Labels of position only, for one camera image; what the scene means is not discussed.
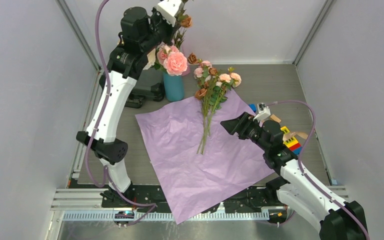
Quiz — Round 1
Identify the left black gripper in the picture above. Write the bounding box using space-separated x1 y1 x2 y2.
139 6 180 54

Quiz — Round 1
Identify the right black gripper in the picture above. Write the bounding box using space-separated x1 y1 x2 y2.
221 111 270 152

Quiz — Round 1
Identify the small peach rose stem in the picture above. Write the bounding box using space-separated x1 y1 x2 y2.
176 0 189 24

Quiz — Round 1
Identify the cream white rose stem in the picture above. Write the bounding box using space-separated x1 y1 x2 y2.
143 48 156 70

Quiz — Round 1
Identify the brown rose flower stem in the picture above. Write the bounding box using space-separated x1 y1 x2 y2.
173 14 199 65

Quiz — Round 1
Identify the large pink rose stem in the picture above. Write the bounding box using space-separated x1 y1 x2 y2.
153 44 188 76

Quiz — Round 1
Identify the pink flower bouquet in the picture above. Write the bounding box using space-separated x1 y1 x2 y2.
193 59 242 155

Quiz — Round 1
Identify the purple and pink wrapping paper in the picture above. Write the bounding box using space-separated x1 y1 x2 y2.
135 91 273 224

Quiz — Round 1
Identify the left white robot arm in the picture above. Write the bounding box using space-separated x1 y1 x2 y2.
76 0 184 207

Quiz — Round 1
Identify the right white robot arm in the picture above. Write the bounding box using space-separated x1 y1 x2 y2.
220 112 370 240

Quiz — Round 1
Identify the teal vase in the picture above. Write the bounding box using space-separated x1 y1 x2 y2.
163 73 185 102

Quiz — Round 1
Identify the small blue brick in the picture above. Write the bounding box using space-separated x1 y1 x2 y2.
248 104 257 113

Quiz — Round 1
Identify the wooden rectangular block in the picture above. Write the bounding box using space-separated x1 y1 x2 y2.
270 114 282 123

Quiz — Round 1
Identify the yellow window block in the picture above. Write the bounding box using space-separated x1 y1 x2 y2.
280 126 299 148

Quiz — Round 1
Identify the black carrying case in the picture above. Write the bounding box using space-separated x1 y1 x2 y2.
98 67 166 110

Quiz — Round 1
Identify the red flat brick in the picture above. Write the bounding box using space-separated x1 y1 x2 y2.
288 143 302 151

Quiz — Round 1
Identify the blue flat brick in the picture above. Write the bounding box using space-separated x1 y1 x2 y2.
293 147 303 156

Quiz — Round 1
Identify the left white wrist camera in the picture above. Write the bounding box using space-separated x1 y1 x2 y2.
155 0 184 27

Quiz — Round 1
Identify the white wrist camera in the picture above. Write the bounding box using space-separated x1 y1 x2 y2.
253 102 272 123
155 0 184 27

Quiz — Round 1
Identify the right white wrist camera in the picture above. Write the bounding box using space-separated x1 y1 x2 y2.
253 102 272 123

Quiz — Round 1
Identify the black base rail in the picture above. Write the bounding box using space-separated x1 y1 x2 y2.
100 184 285 214

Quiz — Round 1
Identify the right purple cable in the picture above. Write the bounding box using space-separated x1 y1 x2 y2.
266 100 372 240

